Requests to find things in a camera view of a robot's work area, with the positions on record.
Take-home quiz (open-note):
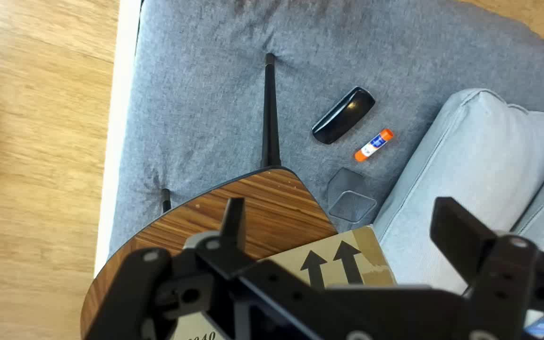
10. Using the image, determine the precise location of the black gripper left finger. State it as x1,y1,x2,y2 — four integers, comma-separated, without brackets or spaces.
195,197,268,284

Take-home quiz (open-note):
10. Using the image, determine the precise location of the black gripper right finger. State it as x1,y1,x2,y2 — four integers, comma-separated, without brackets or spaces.
429,195,540,299

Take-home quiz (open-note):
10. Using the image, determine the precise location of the cardboard box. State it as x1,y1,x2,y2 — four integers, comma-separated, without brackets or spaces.
170,225,401,340

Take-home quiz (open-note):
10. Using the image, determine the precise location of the wooden table with black legs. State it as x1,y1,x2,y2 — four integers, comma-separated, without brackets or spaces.
79,54,340,340

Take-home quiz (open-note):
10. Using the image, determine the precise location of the large light grey pillow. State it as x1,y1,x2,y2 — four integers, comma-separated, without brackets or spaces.
372,88,544,295

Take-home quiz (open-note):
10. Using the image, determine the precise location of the black phone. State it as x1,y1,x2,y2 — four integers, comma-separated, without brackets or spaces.
310,86,378,146

